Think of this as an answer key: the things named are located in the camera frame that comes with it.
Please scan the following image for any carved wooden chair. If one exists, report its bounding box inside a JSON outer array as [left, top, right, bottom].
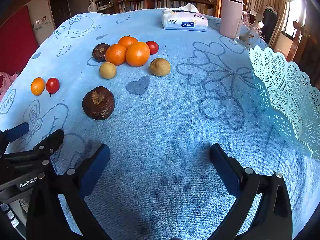
[[286, 21, 316, 64]]

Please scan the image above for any small dark brown fruit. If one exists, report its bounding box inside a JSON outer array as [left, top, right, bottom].
[[92, 43, 111, 63]]

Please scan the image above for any large orange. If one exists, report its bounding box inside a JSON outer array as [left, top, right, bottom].
[[125, 41, 151, 67]]

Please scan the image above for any clear drinking glass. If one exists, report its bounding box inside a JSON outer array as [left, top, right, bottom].
[[235, 12, 262, 48]]

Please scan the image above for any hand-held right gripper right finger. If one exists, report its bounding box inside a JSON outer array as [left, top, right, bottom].
[[209, 143, 293, 240]]

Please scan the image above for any light blue lattice basket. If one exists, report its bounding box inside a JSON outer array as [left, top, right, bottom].
[[249, 45, 320, 160]]

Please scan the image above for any white tissue pack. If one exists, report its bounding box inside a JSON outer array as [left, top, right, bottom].
[[161, 3, 208, 32]]

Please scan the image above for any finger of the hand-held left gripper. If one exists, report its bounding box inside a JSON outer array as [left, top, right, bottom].
[[5, 129, 65, 168], [0, 122, 30, 148]]

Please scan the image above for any pink clothing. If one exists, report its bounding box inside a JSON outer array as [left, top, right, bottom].
[[0, 71, 20, 102]]

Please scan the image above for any window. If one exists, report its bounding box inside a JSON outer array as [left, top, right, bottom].
[[281, 0, 308, 38]]

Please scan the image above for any brown curtain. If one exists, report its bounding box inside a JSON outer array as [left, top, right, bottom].
[[247, 0, 288, 44]]

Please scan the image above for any large dark brown fruit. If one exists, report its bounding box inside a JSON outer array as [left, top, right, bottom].
[[82, 86, 116, 120]]

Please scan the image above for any red tomato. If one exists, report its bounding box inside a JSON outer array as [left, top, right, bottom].
[[46, 77, 60, 95], [146, 41, 159, 55]]

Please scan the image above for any dark wooden door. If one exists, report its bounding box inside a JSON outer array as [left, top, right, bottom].
[[48, 0, 72, 28]]

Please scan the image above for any small orange kumquat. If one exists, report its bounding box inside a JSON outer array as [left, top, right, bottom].
[[31, 77, 46, 96]]

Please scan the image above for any metal spoon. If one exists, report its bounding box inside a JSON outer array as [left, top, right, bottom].
[[246, 15, 265, 39]]

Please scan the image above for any red wall board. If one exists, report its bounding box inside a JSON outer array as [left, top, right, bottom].
[[0, 5, 39, 73]]

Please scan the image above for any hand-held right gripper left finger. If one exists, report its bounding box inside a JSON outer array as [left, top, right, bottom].
[[26, 144, 112, 240]]

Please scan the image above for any pink thermos bottle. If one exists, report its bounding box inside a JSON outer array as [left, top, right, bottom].
[[219, 0, 244, 38]]

